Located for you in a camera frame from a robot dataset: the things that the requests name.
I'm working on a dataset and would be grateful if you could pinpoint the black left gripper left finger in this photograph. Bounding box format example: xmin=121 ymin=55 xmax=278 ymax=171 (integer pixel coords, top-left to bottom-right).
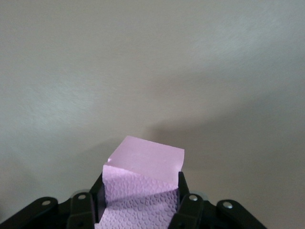
xmin=0 ymin=170 xmax=107 ymax=229

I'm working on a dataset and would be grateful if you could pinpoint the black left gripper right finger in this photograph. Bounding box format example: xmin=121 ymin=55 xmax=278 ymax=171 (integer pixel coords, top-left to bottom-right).
xmin=166 ymin=171 xmax=266 ymax=229

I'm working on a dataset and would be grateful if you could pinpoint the pink foam cube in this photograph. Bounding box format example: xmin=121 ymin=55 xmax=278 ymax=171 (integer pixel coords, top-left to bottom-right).
xmin=94 ymin=135 xmax=186 ymax=229

